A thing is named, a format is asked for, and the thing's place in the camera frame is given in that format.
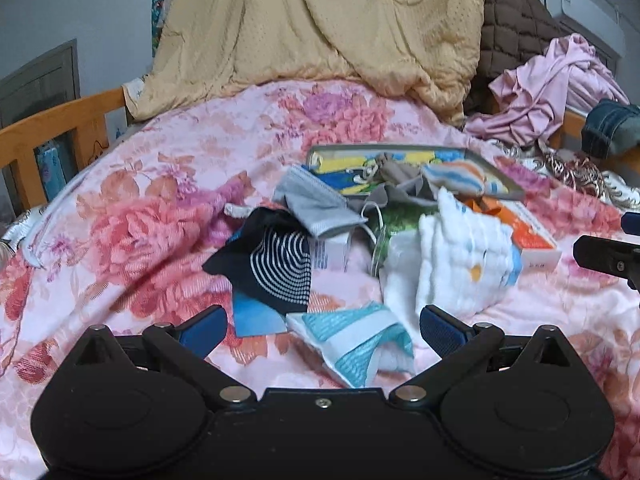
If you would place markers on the orange blue striped cloth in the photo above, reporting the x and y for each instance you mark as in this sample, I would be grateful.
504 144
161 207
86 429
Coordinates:
455 175

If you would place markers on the colourful wall poster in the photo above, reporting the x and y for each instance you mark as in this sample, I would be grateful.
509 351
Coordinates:
160 15

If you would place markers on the pink floral bed sheet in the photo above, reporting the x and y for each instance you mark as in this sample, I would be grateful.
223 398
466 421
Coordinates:
150 210

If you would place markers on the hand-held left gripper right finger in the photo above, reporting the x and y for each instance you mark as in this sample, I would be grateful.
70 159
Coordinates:
440 330

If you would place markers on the blue card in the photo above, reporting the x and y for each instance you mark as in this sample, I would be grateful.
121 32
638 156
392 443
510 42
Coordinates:
255 317

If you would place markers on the grey cloth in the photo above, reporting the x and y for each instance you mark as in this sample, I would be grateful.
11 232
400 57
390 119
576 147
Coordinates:
400 170

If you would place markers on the brown quilted blanket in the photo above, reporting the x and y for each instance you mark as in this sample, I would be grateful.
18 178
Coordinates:
510 15

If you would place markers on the teal striped cloth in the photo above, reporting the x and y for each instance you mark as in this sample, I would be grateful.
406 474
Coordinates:
350 345

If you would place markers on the grey tray with cartoon print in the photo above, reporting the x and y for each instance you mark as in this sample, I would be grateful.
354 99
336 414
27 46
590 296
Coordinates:
340 165

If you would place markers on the blue jeans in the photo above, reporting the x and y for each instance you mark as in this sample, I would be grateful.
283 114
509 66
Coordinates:
610 127

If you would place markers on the yellow dotted blanket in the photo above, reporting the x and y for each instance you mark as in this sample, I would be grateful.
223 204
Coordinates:
300 20

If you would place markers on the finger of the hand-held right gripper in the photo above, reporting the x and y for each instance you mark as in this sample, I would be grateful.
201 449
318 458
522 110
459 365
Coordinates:
632 222
600 252

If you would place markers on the white plastic packet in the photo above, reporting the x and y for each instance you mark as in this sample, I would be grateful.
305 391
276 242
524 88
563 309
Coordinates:
400 270

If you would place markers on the small white box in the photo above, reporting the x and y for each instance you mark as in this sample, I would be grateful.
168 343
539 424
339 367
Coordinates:
330 252

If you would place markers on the blue printed bag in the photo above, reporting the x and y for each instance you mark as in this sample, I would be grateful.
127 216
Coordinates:
50 170

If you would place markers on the white air conditioner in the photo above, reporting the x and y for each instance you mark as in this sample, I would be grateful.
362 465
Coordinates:
585 5

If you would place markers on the grey door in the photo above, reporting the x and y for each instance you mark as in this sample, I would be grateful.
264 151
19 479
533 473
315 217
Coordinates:
40 80

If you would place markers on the green fuzzy cloth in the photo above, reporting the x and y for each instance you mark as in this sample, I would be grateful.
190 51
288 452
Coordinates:
400 220

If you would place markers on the silver patterned fabric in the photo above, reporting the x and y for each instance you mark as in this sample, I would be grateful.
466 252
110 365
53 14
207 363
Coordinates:
20 230

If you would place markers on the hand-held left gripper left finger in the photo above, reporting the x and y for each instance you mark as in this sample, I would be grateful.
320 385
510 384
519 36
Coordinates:
205 330

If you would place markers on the white folded towel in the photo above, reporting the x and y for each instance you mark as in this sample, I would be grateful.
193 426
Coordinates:
450 260

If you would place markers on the grey face mask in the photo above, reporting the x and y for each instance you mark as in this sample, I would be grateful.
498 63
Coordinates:
310 200

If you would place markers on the pink garment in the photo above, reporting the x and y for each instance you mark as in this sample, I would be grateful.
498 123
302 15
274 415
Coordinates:
550 85

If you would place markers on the orange and white box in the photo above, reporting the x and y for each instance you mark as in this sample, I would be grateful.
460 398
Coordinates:
530 240

